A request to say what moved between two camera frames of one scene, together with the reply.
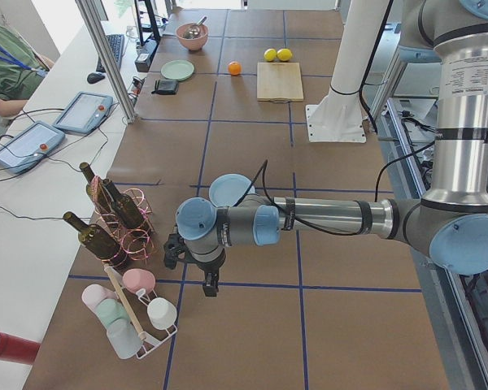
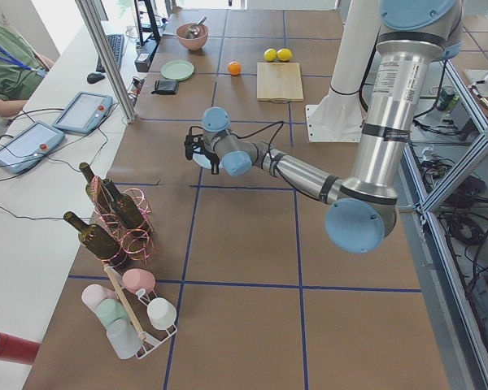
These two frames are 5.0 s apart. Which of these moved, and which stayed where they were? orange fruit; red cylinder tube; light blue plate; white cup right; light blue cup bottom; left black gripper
Moved: light blue plate; left black gripper
Stayed: orange fruit; white cup right; light blue cup bottom; red cylinder tube
